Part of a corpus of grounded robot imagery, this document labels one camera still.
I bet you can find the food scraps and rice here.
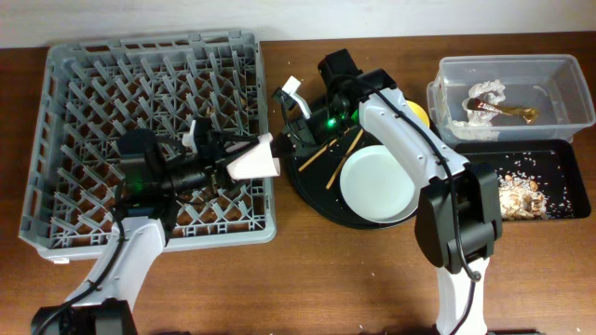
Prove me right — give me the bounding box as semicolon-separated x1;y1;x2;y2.
496;156;574;221

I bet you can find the brown snack wrapper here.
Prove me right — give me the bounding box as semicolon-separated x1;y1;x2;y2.
463;98;539;124

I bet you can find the black rectangular tray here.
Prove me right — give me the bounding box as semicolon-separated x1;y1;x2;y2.
455;140;591;219

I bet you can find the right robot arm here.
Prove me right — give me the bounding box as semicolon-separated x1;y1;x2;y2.
273;49;502;334

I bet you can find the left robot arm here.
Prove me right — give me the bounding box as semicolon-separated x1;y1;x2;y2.
31;119;273;334

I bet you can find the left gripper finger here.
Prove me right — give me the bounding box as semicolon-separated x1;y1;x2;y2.
212;131;259;145
216;180;251;195

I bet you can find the clear plastic waste bin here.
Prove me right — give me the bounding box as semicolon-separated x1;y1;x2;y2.
427;54;595;147

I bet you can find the yellow plastic bowl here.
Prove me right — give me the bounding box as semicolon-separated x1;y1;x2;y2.
407;100;430;127

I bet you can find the grey plastic dishwasher rack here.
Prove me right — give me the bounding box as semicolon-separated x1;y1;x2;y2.
19;31;268;263

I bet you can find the white paper napkin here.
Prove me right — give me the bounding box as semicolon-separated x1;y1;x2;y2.
449;78;508;142

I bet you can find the light grey round plate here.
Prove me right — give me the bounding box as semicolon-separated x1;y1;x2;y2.
340;145;417;223

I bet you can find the pink plastic cup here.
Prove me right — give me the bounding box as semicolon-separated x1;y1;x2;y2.
226;133;280;181

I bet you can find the round black serving tray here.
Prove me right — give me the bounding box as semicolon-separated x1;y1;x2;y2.
284;126;417;230

